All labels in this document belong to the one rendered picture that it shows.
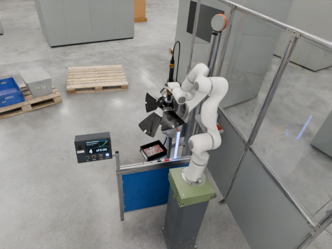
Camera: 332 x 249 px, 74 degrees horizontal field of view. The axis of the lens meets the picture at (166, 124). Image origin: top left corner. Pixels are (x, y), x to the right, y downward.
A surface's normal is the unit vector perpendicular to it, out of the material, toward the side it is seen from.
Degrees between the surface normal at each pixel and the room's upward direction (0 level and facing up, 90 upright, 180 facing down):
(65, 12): 90
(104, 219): 0
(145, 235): 0
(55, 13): 90
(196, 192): 5
